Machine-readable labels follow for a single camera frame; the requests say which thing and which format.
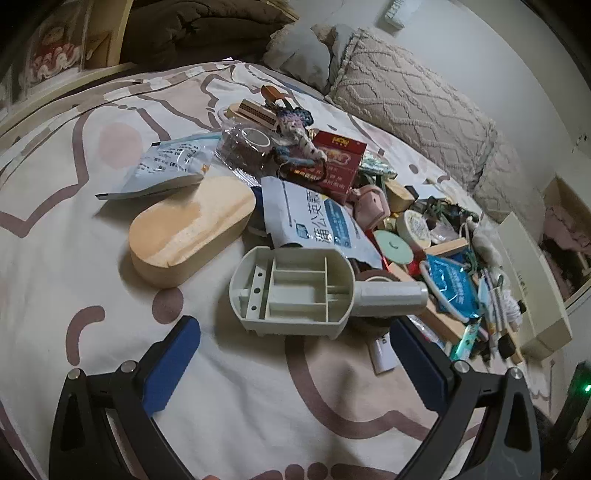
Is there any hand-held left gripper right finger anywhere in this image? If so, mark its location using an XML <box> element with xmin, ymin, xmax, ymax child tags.
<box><xmin>390</xmin><ymin>318</ymin><xmax>541</xmax><ymax>480</ymax></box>

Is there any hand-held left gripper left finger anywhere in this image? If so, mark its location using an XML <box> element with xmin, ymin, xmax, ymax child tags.
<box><xmin>48</xmin><ymin>316</ymin><xmax>201</xmax><ymax>480</ymax></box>

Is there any beige plastic holder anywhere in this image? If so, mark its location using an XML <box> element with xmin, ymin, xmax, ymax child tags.
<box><xmin>228</xmin><ymin>246</ymin><xmax>429</xmax><ymax>340</ymax></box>

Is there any white storage box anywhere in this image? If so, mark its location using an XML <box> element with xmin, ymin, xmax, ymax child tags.
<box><xmin>496</xmin><ymin>212</ymin><xmax>571</xmax><ymax>342</ymax></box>

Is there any small white card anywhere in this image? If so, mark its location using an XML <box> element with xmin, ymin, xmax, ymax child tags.
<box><xmin>368</xmin><ymin>336</ymin><xmax>399</xmax><ymax>374</ymax></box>

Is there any teal tube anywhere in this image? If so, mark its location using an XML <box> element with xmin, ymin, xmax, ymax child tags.
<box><xmin>449</xmin><ymin>322</ymin><xmax>482</xmax><ymax>364</ymax></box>

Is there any cartoon printed blanket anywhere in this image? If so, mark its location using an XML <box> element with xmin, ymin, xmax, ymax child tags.
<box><xmin>0</xmin><ymin>62</ymin><xmax>555</xmax><ymax>480</ymax></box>

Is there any small black box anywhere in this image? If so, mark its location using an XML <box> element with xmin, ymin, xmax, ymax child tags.
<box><xmin>496</xmin><ymin>332</ymin><xmax>518</xmax><ymax>358</ymax></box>

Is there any rectangular wooden block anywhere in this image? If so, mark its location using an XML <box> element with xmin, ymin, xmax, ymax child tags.
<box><xmin>424</xmin><ymin>237</ymin><xmax>472</xmax><ymax>259</ymax></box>

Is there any green round lid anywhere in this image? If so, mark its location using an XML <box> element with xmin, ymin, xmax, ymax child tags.
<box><xmin>372</xmin><ymin>229</ymin><xmax>415</xmax><ymax>265</ymax></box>

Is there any oval wooden block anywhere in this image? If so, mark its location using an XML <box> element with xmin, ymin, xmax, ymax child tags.
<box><xmin>128</xmin><ymin>176</ymin><xmax>257</xmax><ymax>289</ymax></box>

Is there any patterned tape roll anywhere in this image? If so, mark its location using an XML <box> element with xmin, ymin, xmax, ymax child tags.
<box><xmin>397</xmin><ymin>210</ymin><xmax>434</xmax><ymax>252</ymax></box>

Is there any dark clothes pile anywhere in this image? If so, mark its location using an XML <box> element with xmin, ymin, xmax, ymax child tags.
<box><xmin>540</xmin><ymin>231</ymin><xmax>591</xmax><ymax>296</ymax></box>

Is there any small pink case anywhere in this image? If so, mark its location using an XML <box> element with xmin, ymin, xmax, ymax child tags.
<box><xmin>346</xmin><ymin>185</ymin><xmax>391</xmax><ymax>229</ymax></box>

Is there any blue white medicine pouch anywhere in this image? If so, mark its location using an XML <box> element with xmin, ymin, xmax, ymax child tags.
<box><xmin>96</xmin><ymin>137</ymin><xmax>217</xmax><ymax>200</ymax></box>
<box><xmin>261</xmin><ymin>176</ymin><xmax>385</xmax><ymax>269</ymax></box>

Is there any pink clothes pile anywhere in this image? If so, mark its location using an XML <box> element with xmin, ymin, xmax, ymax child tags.
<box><xmin>545</xmin><ymin>203</ymin><xmax>587</xmax><ymax>241</ymax></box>

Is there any beige textured pillow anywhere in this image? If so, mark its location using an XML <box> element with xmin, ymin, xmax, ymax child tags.
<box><xmin>473</xmin><ymin>134</ymin><xmax>548</xmax><ymax>241</ymax></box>
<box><xmin>325</xmin><ymin>28</ymin><xmax>499</xmax><ymax>185</ymax></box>

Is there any green foil packet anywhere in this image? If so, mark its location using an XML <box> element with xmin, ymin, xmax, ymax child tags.
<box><xmin>359</xmin><ymin>154</ymin><xmax>398</xmax><ymax>180</ymax></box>

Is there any red cigarette box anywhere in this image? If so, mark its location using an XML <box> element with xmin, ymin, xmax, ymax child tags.
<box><xmin>288</xmin><ymin>130</ymin><xmax>368</xmax><ymax>206</ymax></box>

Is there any wooden closet shelf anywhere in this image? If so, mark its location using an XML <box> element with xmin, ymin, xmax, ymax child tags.
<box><xmin>540</xmin><ymin>175</ymin><xmax>591</xmax><ymax>310</ymax></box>

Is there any clear bag with tape roll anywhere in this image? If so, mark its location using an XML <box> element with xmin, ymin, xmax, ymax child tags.
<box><xmin>217</xmin><ymin>122</ymin><xmax>282</xmax><ymax>178</ymax></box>

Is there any knitted doll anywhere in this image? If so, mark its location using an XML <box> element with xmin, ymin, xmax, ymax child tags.
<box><xmin>271</xmin><ymin>104</ymin><xmax>328</xmax><ymax>163</ymax></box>

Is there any wooden ribbed block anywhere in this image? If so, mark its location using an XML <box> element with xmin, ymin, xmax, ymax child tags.
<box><xmin>228</xmin><ymin>100</ymin><xmax>280</xmax><ymax>132</ymax></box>

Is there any brown leather item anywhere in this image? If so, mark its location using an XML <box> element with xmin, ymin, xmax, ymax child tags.
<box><xmin>260</xmin><ymin>85</ymin><xmax>296</xmax><ymax>104</ymax></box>

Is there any red plush doll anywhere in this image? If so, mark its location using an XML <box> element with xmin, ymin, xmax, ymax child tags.
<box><xmin>28</xmin><ymin>23</ymin><xmax>84</xmax><ymax>84</ymax></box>

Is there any grey cushion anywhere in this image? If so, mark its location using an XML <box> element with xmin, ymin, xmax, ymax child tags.
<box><xmin>263</xmin><ymin>23</ymin><xmax>356</xmax><ymax>93</ymax></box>

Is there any brown comforter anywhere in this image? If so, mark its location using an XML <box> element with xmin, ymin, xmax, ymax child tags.
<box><xmin>121</xmin><ymin>0</ymin><xmax>301</xmax><ymax>77</ymax></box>

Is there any blue pouch with white ring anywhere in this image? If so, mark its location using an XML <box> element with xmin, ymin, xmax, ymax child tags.
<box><xmin>421</xmin><ymin>254</ymin><xmax>482</xmax><ymax>324</ymax></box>

